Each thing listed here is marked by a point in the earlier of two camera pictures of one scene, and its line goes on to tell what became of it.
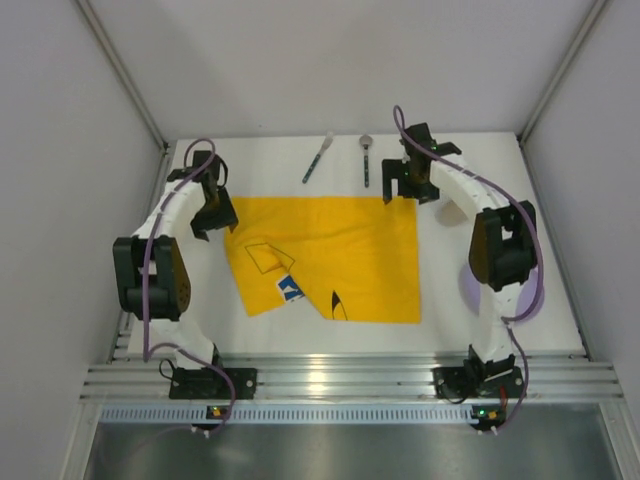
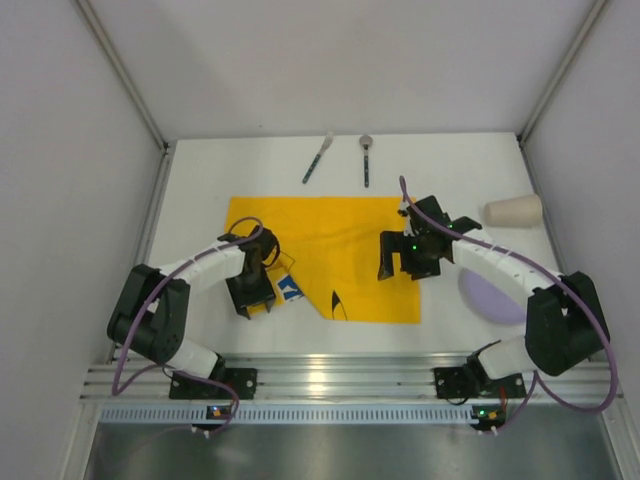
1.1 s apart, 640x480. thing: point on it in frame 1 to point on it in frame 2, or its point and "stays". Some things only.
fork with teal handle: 325,144 stays
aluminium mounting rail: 348,378 stays
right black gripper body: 403,178 to 397,251
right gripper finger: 395,169 to 390,242
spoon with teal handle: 366,141 stays
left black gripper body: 214,218 to 251,296
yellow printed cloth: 354,258 stays
